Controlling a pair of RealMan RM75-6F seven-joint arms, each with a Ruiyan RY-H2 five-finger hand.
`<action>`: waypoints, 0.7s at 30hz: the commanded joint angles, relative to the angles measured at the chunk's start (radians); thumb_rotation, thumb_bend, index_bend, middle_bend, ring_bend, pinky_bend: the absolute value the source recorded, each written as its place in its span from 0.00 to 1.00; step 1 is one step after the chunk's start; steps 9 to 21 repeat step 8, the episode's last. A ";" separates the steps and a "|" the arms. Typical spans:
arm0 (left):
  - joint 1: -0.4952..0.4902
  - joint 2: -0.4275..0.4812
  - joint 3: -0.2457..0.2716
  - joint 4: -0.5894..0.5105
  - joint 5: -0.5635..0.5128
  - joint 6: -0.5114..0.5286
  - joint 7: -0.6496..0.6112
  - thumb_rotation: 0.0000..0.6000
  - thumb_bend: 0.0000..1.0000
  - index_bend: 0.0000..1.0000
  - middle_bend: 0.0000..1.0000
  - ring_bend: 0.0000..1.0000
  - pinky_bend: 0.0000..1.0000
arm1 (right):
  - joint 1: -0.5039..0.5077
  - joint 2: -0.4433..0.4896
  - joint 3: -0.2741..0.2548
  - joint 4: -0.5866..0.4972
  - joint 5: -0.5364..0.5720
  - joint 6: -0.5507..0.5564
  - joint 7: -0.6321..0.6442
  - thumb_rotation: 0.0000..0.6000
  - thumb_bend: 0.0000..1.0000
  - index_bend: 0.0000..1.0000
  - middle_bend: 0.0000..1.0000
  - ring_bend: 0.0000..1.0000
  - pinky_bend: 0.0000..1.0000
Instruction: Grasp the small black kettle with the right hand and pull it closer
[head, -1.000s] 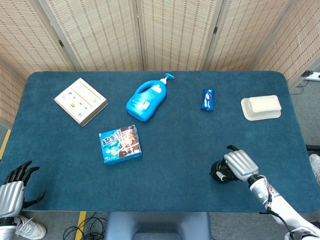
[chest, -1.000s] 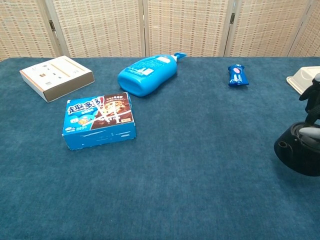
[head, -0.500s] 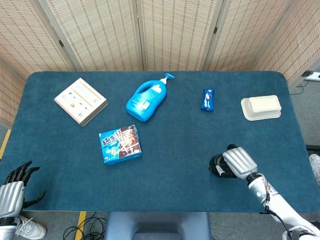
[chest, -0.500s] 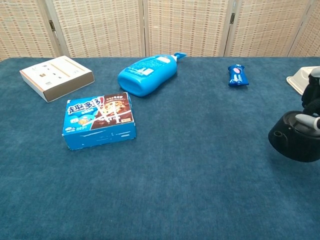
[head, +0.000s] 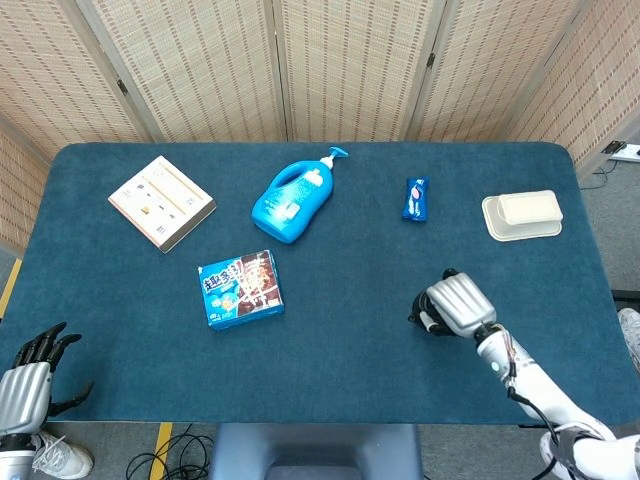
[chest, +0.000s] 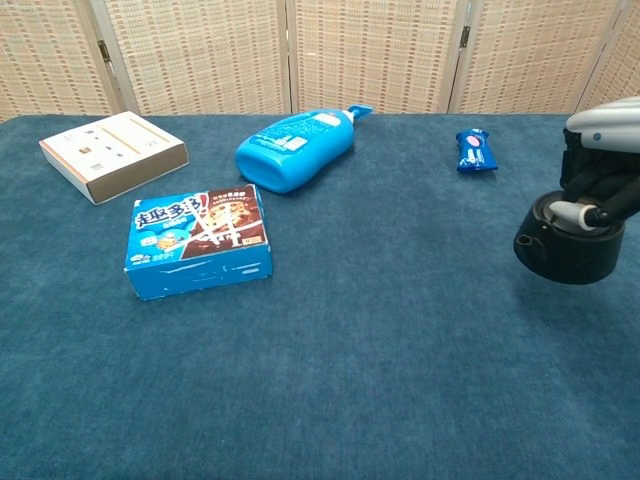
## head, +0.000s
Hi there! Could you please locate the blue felt table mat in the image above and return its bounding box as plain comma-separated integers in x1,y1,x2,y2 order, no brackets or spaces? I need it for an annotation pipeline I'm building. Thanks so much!
0,141,640,426

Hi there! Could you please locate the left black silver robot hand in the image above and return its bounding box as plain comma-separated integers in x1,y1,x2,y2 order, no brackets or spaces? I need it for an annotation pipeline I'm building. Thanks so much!
0,321,95,437

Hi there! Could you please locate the small black kettle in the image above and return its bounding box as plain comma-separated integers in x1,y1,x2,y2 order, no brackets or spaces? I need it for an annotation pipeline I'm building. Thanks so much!
408,291,436,326

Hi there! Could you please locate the white grey sneaker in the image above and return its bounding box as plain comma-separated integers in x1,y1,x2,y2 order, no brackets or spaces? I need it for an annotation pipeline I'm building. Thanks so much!
617,307,640,376

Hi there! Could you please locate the blue cookie snack packet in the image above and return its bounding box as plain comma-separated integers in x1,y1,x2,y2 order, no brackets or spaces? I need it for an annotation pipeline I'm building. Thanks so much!
400,177,431,223

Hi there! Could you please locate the woven folding screen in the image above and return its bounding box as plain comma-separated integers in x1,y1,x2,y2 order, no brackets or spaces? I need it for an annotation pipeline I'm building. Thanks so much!
0,0,640,256

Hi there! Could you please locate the black floor cable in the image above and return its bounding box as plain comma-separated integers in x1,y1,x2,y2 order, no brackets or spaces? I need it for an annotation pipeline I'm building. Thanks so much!
124,423,216,480

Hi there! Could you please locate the yellow floor tape strip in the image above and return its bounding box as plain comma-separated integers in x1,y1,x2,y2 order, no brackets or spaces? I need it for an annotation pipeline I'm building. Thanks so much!
0,257,24,307
148,422,174,480

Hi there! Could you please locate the cream lidded food container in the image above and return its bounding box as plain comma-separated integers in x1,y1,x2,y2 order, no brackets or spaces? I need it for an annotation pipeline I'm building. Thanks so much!
481,188,565,243

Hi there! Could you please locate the white laced sneaker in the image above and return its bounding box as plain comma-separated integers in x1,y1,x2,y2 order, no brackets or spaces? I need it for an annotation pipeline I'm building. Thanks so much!
30,430,95,480

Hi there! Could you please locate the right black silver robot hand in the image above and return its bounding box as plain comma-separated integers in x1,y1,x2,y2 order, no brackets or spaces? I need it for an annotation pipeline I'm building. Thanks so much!
420,268,498,339

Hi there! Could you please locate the thin black power cable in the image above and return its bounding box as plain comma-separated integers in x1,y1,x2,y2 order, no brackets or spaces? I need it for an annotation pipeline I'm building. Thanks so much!
579,158,621,191

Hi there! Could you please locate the white power strip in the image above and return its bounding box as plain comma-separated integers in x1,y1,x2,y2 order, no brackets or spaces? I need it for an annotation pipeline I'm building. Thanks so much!
602,141,640,162

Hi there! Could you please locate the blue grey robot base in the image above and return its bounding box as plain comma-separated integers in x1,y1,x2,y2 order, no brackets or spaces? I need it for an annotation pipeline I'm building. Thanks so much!
208,423,425,480

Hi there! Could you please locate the blue chocolate cookie box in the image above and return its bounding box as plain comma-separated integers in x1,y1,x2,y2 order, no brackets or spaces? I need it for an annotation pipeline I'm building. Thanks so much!
197,249,286,332

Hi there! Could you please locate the blue detergent pump bottle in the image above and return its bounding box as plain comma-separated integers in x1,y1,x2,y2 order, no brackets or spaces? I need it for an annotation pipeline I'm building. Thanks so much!
250,145,350,245

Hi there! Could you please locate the flat white cardboard box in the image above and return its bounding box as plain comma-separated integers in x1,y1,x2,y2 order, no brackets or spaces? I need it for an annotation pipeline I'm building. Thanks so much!
107,154,218,255

